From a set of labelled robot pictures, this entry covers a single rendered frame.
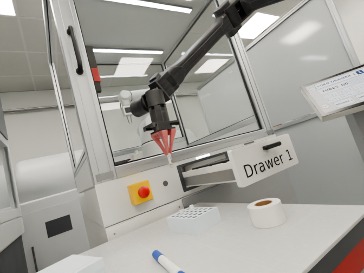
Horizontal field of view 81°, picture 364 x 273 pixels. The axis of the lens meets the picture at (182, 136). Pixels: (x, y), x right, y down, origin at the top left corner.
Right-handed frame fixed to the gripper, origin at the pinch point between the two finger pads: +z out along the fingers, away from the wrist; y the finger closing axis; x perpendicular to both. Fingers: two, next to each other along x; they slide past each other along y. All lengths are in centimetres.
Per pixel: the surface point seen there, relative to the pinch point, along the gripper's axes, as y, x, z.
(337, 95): -112, 21, -12
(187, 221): 6.3, 10.1, 18.3
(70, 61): 15, -26, -42
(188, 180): -17.1, -14.2, 12.2
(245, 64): -79, -11, -44
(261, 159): -21.6, 17.1, 9.0
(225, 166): -13.6, 9.4, 8.5
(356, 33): -349, 11, -108
